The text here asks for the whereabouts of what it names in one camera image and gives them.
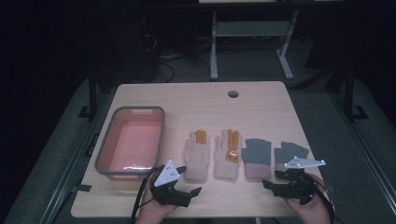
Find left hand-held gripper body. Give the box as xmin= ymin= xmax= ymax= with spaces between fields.
xmin=150 ymin=160 xmax=191 ymax=208

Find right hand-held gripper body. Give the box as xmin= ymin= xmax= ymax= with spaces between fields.
xmin=270 ymin=156 xmax=327 ymax=206

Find beige glove with orange fingers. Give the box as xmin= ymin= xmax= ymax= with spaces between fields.
xmin=182 ymin=129 xmax=211 ymax=184

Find beige orange glove with patch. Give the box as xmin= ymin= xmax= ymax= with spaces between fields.
xmin=213 ymin=128 xmax=244 ymax=183

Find pink basin with grey rim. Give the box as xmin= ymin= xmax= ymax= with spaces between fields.
xmin=94 ymin=105 xmax=166 ymax=182

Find person's right hand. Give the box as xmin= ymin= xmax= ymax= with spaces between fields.
xmin=284 ymin=173 xmax=332 ymax=224

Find person's left hand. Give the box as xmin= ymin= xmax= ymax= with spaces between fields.
xmin=134 ymin=173 xmax=178 ymax=224

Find grey and pink fingerless glove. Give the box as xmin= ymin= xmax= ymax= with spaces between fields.
xmin=274 ymin=141 xmax=310 ymax=173
xmin=240 ymin=137 xmax=273 ymax=181

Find black metal stand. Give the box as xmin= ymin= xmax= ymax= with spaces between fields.
xmin=78 ymin=69 xmax=101 ymax=121
xmin=341 ymin=69 xmax=370 ymax=123

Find right hand-held gripper black cable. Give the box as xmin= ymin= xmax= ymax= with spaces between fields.
xmin=309 ymin=175 xmax=337 ymax=224

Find hand-held gripper black cable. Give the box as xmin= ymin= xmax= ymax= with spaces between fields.
xmin=309 ymin=175 xmax=337 ymax=224
xmin=130 ymin=165 xmax=164 ymax=224

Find left hand-held gripper black cable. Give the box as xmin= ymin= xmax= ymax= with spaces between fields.
xmin=130 ymin=165 xmax=164 ymax=224

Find grey metal rail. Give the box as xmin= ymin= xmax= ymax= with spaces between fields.
xmin=330 ymin=91 xmax=396 ymax=206
xmin=38 ymin=91 xmax=111 ymax=224

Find black floor cables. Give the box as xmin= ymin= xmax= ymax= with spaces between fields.
xmin=143 ymin=34 xmax=213 ymax=83

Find grey metal desk frame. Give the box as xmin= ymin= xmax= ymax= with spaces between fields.
xmin=209 ymin=8 xmax=301 ymax=82

